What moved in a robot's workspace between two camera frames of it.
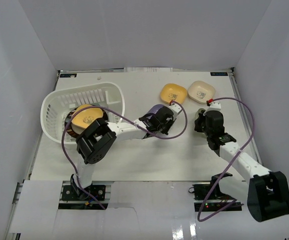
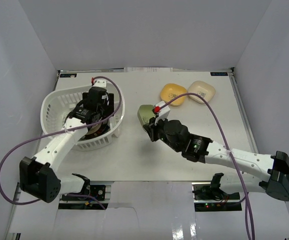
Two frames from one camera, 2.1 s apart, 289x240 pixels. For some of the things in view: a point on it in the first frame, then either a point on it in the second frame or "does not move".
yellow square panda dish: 171,92 does not move
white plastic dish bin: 57,106 does not move
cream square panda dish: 200,91 does not move
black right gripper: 198,121 → 152,128
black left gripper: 171,122 → 108,104
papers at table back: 134,69 does not move
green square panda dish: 199,111 → 145,112
